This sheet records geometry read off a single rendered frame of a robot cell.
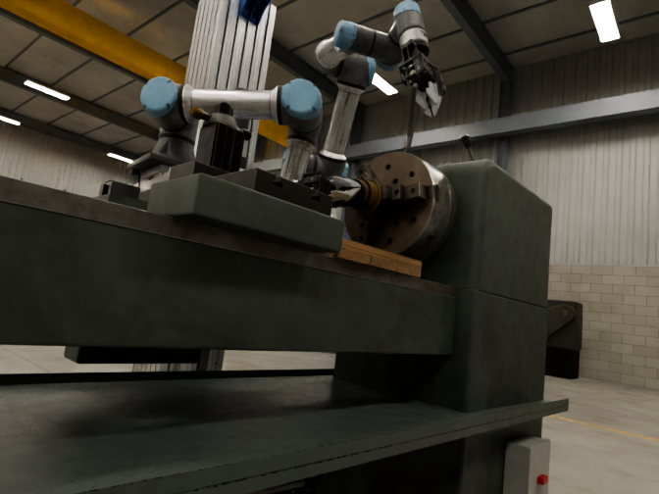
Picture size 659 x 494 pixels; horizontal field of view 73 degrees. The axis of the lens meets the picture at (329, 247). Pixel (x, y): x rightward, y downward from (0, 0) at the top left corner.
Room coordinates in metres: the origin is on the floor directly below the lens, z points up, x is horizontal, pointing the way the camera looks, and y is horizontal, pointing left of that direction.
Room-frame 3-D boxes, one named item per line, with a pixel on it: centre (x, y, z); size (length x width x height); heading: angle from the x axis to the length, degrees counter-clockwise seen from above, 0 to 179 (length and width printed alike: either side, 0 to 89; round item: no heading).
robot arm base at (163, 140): (1.45, 0.55, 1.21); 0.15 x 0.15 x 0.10
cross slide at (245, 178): (0.90, 0.22, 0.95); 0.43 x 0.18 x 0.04; 46
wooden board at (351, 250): (1.10, 0.00, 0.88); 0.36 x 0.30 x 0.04; 46
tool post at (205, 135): (0.94, 0.26, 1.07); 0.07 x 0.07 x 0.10; 46
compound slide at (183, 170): (0.96, 0.25, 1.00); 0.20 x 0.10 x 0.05; 136
